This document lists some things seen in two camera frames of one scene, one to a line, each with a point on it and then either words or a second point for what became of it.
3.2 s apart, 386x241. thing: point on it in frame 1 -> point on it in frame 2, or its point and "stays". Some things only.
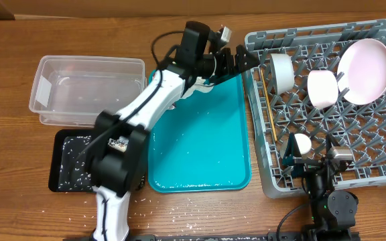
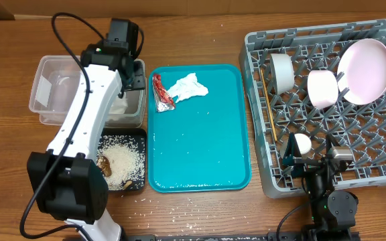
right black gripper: x=312 y=165 stays
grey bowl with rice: x=284 y=71 stays
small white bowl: x=323 y=87 stays
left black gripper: x=228 y=68 -> x=139 y=82
